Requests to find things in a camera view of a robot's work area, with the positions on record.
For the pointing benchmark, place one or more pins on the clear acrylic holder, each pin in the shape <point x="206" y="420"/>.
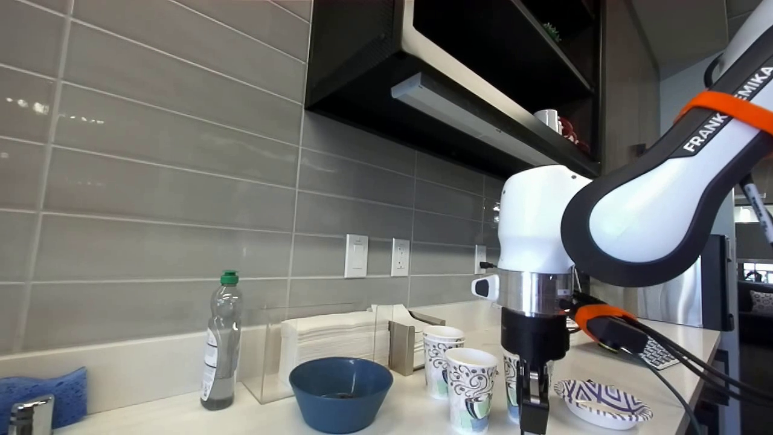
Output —
<point x="277" y="350"/>

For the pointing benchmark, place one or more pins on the blue patterned paper plate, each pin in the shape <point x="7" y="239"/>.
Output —
<point x="601" y="405"/>

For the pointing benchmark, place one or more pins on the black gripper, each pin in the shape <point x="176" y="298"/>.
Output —
<point x="537" y="341"/>

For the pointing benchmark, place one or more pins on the white light switch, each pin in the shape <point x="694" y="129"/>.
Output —
<point x="399" y="257"/>

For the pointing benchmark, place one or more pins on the dark upper cabinet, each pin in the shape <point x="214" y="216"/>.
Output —
<point x="499" y="86"/>

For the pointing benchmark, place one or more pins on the blue sponge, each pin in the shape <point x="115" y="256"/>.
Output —
<point x="69" y="396"/>

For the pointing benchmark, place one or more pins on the white wall outlet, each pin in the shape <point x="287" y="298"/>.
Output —
<point x="355" y="257"/>

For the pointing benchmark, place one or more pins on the patterned paper cup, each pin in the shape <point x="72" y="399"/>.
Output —
<point x="435" y="344"/>
<point x="469" y="382"/>
<point x="510" y="385"/>

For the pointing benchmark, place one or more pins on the blue bowl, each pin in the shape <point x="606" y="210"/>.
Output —
<point x="339" y="396"/>

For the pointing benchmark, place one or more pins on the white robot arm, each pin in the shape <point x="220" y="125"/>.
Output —
<point x="636" y="225"/>

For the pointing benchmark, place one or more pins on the clear soap bottle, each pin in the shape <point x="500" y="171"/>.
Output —
<point x="223" y="334"/>

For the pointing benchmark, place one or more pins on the keyboard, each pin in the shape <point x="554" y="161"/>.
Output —
<point x="658" y="357"/>

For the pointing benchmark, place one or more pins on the napkin holder with napkins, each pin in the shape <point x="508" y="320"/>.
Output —
<point x="399" y="338"/>

